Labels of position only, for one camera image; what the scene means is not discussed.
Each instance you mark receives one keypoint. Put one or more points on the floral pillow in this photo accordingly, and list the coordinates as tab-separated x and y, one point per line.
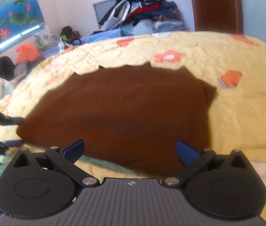
45	36

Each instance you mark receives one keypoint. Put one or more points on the yellow printed bedspread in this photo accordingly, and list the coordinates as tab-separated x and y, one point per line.
241	113

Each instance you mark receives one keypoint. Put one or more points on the dark plush toy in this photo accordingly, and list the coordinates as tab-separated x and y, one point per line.
68	33

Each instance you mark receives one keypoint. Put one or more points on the brown wooden door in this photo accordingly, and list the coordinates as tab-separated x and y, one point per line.
213	7

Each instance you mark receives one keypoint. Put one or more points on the light blue quilted blanket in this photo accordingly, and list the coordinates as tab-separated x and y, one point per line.
104	35

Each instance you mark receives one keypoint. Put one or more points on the orange cloth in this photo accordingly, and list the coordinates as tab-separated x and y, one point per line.
27	53

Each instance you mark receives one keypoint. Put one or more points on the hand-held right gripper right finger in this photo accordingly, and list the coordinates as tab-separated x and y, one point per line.
187	151

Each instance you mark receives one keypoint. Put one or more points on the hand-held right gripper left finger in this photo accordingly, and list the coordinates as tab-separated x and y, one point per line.
73	149

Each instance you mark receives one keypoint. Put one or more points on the pile of mixed clothes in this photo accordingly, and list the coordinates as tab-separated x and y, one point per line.
147	11

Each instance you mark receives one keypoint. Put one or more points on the grey framed board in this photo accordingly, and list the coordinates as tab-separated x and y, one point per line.
102	9

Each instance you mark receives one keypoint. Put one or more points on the lotus wall poster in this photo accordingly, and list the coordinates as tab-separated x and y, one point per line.
10	11

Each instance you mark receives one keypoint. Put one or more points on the brown knit sweater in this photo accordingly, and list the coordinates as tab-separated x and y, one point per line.
123	113

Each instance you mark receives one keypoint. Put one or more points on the green plastic item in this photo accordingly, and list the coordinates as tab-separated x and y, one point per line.
44	45

